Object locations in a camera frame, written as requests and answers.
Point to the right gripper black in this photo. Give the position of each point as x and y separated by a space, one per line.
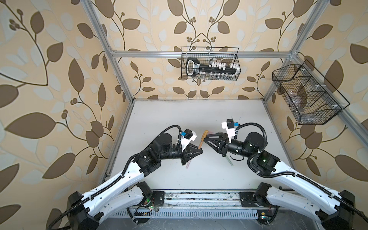
222 147

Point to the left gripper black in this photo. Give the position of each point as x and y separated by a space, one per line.
187 155

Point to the brown fountain pen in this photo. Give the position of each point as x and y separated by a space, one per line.
202 139

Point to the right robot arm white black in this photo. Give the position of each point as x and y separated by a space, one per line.
332 209

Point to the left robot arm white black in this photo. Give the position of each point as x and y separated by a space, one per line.
127 188

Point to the black socket holder tool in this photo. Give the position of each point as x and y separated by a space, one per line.
194 67

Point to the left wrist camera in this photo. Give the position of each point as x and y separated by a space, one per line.
186 137

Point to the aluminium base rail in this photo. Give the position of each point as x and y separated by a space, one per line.
195 204

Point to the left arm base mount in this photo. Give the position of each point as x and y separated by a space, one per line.
154 199

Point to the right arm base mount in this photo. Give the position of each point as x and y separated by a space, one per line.
254 200

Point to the rear wire basket black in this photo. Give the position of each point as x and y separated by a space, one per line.
225 54

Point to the side wire basket black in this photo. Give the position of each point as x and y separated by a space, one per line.
312 98

